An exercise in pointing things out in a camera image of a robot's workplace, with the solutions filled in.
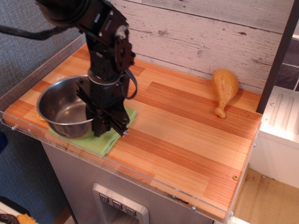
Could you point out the dark right frame post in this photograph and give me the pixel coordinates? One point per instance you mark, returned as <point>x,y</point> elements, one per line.
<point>279,57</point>

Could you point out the plastic chicken drumstick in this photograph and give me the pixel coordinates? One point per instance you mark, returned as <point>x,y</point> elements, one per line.
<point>225,86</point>

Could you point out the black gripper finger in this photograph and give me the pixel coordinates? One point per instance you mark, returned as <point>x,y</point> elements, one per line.
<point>100,125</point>
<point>89,112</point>

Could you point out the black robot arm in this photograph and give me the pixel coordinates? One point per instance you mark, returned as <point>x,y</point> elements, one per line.
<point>107,36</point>

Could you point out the green folded cloth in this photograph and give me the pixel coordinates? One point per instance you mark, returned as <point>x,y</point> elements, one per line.
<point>98,145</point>

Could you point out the grey toy fridge cabinet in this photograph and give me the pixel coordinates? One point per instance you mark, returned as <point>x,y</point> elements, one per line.
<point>77,176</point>

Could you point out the clear acrylic table guard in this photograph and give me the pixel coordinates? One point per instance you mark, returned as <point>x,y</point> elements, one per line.
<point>175,144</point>

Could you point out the orange object bottom left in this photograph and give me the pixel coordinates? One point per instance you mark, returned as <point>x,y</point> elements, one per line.
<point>25,219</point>

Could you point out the white toy sink unit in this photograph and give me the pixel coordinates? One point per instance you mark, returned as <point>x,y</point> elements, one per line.
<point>276,149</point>

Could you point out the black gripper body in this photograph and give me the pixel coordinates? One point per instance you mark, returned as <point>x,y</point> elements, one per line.
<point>107,100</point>

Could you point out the stainless steel pot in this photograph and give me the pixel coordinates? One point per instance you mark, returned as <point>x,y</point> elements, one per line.
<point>63,110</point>

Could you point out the silver dispenser panel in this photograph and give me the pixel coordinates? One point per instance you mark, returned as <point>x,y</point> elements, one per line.
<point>114,208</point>

